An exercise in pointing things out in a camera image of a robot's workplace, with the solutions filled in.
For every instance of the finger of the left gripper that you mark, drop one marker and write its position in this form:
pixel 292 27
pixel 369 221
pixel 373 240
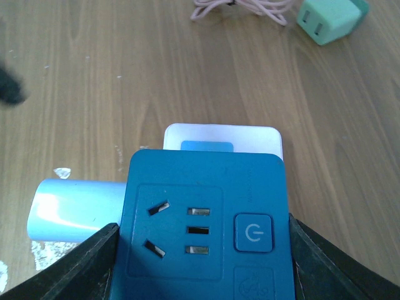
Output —
pixel 12 89

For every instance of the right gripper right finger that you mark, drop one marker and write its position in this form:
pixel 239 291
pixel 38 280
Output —
pixel 323 271

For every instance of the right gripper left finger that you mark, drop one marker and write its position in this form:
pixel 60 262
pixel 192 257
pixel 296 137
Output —
pixel 83 273

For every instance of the light blue plug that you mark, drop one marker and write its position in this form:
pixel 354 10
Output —
pixel 69 210

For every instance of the blue cube socket adapter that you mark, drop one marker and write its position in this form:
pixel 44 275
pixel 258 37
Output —
pixel 204 225

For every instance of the white power strip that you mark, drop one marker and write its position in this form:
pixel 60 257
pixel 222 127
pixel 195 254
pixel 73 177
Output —
pixel 223 138

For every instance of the mint green charger plug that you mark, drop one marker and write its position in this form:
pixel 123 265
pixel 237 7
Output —
pixel 325 21

